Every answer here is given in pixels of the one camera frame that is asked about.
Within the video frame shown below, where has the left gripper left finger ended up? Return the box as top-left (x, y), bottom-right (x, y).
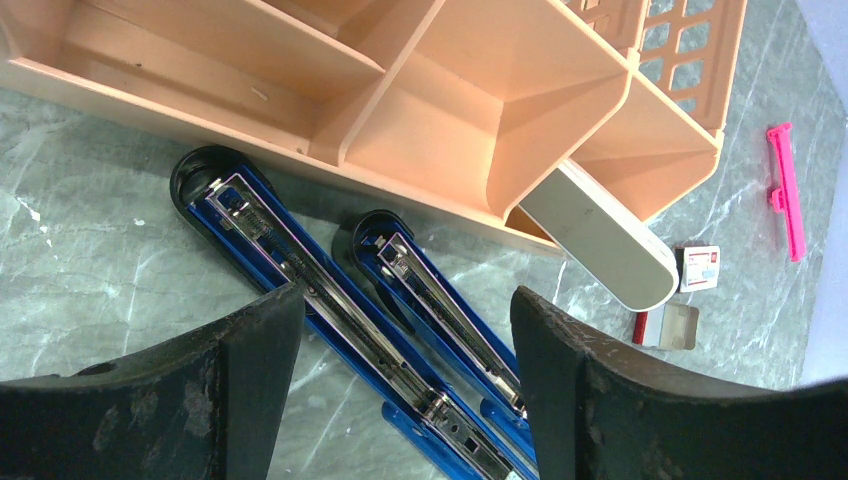
top-left (1, 284), bottom-right (305, 479)

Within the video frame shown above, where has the pink plastic clip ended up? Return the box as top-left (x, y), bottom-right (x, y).
top-left (766, 122), bottom-right (807, 263)

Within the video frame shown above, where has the white grey stapler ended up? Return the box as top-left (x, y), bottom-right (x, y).
top-left (519, 160), bottom-right (680, 312)

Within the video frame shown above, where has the orange plastic desk organizer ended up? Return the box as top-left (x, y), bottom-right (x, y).
top-left (1, 1), bottom-right (746, 250)

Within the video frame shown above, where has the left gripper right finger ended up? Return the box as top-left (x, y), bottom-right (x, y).
top-left (510, 286), bottom-right (847, 479)

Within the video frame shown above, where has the blue stapler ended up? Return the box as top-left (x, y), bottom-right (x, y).
top-left (331, 209), bottom-right (536, 462)
top-left (169, 145), bottom-right (537, 479)

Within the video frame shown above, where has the red white staple box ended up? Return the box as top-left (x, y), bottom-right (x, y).
top-left (675, 245), bottom-right (721, 293)

